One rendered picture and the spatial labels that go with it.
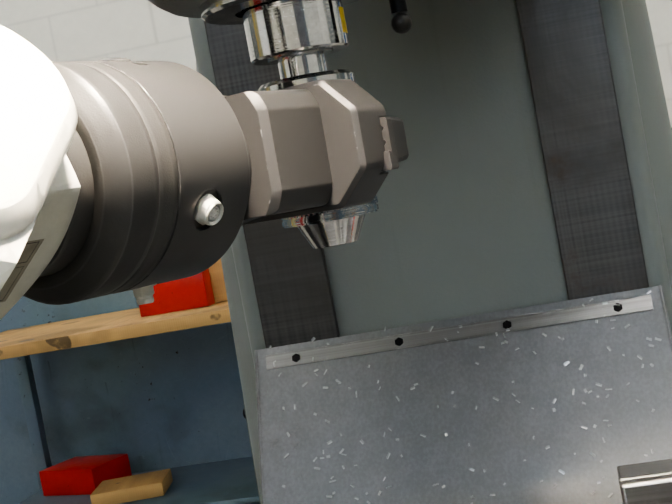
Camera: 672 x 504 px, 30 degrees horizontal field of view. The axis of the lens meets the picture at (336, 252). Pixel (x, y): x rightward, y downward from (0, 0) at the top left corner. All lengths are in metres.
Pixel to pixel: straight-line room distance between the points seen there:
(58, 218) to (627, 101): 0.61
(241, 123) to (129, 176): 0.08
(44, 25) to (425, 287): 4.38
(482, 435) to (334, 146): 0.45
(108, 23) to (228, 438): 1.74
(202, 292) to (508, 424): 3.54
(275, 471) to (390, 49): 0.33
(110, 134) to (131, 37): 4.69
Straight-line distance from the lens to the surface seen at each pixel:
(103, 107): 0.44
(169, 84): 0.47
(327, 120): 0.53
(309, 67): 0.59
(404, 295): 0.97
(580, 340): 0.95
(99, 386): 5.25
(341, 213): 0.57
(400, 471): 0.94
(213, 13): 0.58
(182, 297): 4.46
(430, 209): 0.96
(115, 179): 0.43
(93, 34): 5.18
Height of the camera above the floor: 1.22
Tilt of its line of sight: 3 degrees down
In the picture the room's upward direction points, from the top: 11 degrees counter-clockwise
